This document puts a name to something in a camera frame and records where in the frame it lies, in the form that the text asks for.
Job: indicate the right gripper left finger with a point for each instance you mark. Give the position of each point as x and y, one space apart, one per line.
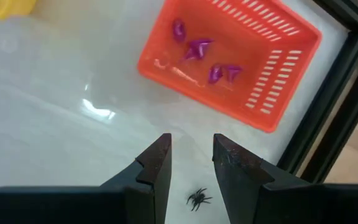
148 186

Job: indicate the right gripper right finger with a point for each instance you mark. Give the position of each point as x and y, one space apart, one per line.
244 186

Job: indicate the black toy spider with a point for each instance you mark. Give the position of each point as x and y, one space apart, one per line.
198 199

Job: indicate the orange plastic basket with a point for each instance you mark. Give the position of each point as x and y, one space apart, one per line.
247 49

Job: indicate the yellow plastic basket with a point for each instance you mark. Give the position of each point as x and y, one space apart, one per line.
5 7

